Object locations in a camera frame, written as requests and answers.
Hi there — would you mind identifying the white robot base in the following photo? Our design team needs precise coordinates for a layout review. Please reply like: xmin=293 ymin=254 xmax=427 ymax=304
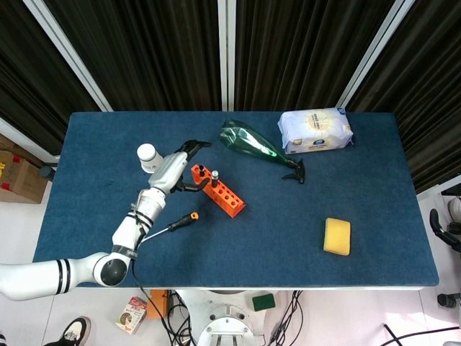
xmin=178 ymin=288 xmax=267 ymax=346

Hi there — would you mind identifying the yellow sponge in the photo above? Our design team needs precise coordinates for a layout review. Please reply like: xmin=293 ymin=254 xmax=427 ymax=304
xmin=322 ymin=217 xmax=352 ymax=257

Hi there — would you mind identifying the white round bottle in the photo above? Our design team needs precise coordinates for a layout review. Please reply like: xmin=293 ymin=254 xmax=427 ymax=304
xmin=136 ymin=143 xmax=165 ymax=174

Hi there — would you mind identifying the dark curtain panel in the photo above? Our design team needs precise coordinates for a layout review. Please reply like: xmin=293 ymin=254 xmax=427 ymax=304
xmin=347 ymin=0 xmax=461 ymax=195
xmin=233 ymin=0 xmax=397 ymax=112
xmin=42 ymin=0 xmax=223 ymax=112
xmin=0 ymin=0 xmax=104 ymax=156

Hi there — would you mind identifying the small orange box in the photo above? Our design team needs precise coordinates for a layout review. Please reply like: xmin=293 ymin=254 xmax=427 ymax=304
xmin=146 ymin=289 xmax=170 ymax=321

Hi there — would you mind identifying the green sponge block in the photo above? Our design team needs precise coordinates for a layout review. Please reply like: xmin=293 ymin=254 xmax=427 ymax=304
xmin=251 ymin=293 xmax=277 ymax=313

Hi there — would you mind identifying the black floor cable bundle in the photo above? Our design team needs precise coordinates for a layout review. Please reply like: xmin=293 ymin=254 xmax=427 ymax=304
xmin=264 ymin=290 xmax=307 ymax=346

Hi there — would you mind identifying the white frame post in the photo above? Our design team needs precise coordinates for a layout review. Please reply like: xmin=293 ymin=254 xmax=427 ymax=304
xmin=22 ymin=0 xmax=115 ymax=112
xmin=217 ymin=0 xmax=237 ymax=112
xmin=339 ymin=0 xmax=417 ymax=107

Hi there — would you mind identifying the black white shoe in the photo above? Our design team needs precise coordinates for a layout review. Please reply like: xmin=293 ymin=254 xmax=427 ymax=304
xmin=45 ymin=316 xmax=91 ymax=346

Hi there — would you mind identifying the black equipment stand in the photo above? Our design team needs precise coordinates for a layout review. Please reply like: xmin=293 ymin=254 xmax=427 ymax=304
xmin=439 ymin=182 xmax=461 ymax=235

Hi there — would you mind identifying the green spray bottle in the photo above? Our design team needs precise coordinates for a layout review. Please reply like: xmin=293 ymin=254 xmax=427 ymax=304
xmin=218 ymin=118 xmax=307 ymax=185

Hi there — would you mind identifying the black caster wheel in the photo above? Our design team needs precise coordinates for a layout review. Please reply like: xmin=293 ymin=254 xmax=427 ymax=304
xmin=437 ymin=293 xmax=461 ymax=309

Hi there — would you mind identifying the white frame base bar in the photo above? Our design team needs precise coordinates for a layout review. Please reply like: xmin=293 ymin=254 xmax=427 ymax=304
xmin=0 ymin=117 xmax=61 ymax=163

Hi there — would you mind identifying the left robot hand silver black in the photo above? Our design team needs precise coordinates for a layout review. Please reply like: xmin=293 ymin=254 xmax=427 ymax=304
xmin=148 ymin=139 xmax=213 ymax=194

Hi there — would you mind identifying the orange test tube rack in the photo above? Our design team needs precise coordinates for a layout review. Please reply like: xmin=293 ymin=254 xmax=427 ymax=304
xmin=190 ymin=164 xmax=247 ymax=219

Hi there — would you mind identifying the printed snack box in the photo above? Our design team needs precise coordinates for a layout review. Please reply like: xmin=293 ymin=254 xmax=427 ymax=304
xmin=115 ymin=297 xmax=148 ymax=335

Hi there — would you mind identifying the brown cardboard box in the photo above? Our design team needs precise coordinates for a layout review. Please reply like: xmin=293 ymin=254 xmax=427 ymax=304
xmin=0 ymin=133 xmax=50 ymax=205

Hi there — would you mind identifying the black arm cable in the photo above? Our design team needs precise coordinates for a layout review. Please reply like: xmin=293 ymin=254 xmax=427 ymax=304
xmin=129 ymin=248 xmax=181 ymax=346

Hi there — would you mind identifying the blue table cloth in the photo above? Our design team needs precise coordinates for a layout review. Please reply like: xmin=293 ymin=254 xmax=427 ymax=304
xmin=27 ymin=110 xmax=439 ymax=291

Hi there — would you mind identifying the white tissue pack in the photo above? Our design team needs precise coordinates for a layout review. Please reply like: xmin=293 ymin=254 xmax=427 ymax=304
xmin=277 ymin=106 xmax=356 ymax=156

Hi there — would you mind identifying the black orange flathead screwdriver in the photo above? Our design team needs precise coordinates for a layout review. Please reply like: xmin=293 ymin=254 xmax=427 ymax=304
xmin=142 ymin=211 xmax=200 ymax=243

